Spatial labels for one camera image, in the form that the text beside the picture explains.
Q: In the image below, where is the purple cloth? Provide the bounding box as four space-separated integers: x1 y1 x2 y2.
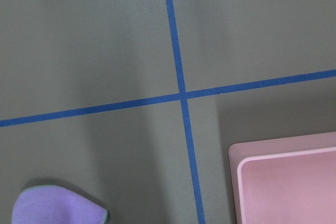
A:
11 185 108 223

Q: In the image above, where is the pink plastic bin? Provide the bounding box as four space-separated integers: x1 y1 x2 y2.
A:
228 132 335 223

